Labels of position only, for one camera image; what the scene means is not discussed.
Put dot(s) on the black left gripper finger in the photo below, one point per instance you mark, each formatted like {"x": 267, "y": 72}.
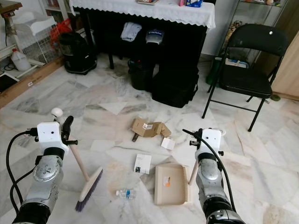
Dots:
{"x": 68, "y": 126}

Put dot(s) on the cream broom with purple bristles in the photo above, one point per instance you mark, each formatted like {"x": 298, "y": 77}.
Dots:
{"x": 89, "y": 186}

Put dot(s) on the beige plastic dustpan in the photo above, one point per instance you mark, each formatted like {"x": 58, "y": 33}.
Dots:
{"x": 170, "y": 193}

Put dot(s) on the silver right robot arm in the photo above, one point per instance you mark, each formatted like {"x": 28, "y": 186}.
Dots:
{"x": 208, "y": 175}

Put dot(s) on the small white card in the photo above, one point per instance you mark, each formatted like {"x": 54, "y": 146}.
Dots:
{"x": 168, "y": 143}

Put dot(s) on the crushed cardboard box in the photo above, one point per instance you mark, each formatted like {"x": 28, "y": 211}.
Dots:
{"x": 147, "y": 127}

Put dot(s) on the long flat cardboard box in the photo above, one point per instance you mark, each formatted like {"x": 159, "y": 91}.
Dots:
{"x": 30, "y": 84}

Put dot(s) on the white booklet with black print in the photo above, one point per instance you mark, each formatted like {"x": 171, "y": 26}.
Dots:
{"x": 144, "y": 162}

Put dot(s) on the black fabric bag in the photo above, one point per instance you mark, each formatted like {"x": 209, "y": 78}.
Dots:
{"x": 174, "y": 86}

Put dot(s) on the black vacuum cleaner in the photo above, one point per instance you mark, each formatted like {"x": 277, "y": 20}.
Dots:
{"x": 77, "y": 53}

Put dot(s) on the black flat mat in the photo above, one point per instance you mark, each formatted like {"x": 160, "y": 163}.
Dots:
{"x": 8, "y": 82}

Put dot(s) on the green bottle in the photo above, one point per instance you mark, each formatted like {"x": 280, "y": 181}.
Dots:
{"x": 215, "y": 70}

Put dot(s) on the clear plastic water bottle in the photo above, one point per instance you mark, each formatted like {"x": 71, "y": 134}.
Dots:
{"x": 126, "y": 193}

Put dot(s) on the white plastic jug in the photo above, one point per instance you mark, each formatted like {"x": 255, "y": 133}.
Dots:
{"x": 20, "y": 61}

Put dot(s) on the black folding chair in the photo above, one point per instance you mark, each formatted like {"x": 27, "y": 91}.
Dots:
{"x": 245, "y": 79}

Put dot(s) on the black bin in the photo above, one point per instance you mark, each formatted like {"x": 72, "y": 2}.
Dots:
{"x": 140, "y": 77}

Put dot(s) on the red plastic bag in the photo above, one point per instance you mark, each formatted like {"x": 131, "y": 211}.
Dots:
{"x": 60, "y": 33}

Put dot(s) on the black table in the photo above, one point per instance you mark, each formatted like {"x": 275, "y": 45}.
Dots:
{"x": 182, "y": 44}

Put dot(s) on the white plastic tray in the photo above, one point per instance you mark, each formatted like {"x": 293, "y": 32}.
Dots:
{"x": 33, "y": 23}

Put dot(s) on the grey folded cloth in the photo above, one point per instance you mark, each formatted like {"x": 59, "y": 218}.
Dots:
{"x": 131, "y": 31}

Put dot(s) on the white and blue cap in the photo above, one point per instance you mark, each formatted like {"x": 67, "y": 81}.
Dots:
{"x": 154, "y": 37}

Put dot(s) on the wooden door panel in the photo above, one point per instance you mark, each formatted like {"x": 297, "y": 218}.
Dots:
{"x": 289, "y": 56}

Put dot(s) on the dark wooden table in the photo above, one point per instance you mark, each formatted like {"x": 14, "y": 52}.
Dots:
{"x": 9, "y": 6}

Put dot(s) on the white lace tablecloth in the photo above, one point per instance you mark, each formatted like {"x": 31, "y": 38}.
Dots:
{"x": 145, "y": 13}

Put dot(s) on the glass display cabinet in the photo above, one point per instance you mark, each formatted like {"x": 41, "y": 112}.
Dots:
{"x": 252, "y": 14}

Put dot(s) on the blue tissue box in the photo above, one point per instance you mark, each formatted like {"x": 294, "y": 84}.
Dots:
{"x": 194, "y": 3}

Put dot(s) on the small pink packet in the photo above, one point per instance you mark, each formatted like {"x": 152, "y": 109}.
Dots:
{"x": 181, "y": 3}

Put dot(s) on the flat book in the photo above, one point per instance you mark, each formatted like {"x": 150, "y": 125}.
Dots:
{"x": 148, "y": 2}

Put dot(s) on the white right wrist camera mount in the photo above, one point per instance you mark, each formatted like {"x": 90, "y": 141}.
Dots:
{"x": 211, "y": 140}

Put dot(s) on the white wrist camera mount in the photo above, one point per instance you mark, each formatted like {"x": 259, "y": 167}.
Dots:
{"x": 49, "y": 134}
{"x": 211, "y": 140}

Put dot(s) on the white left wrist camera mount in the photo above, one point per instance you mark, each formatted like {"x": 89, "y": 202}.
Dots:
{"x": 49, "y": 134}

